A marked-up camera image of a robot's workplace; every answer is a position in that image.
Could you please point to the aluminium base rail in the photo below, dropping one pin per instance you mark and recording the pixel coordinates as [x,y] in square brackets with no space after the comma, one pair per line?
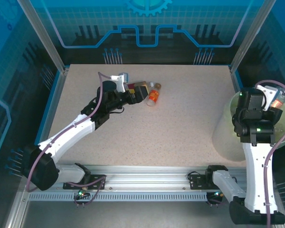
[147,177]

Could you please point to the gold label bottle white cap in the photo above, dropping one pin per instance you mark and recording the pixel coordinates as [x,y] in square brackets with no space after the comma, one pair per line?
[142,83]

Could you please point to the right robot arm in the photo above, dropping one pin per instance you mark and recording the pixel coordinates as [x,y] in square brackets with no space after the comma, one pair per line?
[254,166]

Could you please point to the orange label bottle brown cap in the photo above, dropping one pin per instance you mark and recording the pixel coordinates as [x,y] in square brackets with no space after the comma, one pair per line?
[154,96]

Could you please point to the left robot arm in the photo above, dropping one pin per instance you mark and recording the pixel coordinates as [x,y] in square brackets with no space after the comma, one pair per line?
[71,140]

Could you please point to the aluminium frame post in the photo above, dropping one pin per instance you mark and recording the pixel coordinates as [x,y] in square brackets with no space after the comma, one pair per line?
[45,40]
[249,40]

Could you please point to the bin with pale green liner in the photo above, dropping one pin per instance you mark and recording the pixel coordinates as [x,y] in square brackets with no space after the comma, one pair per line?
[225,142]

